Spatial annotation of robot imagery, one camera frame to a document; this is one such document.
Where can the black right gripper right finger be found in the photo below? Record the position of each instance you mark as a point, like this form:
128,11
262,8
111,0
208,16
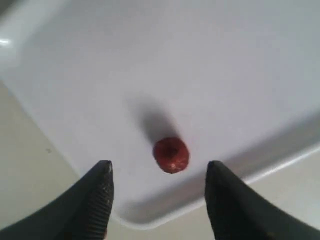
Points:
237,212

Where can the red dried fruit piece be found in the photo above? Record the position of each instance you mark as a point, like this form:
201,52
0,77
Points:
171,155

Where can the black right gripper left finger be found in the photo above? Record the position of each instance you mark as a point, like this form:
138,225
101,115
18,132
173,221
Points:
81,213

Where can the white rectangular plastic tray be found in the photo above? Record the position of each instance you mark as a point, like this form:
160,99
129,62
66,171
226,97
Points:
237,81

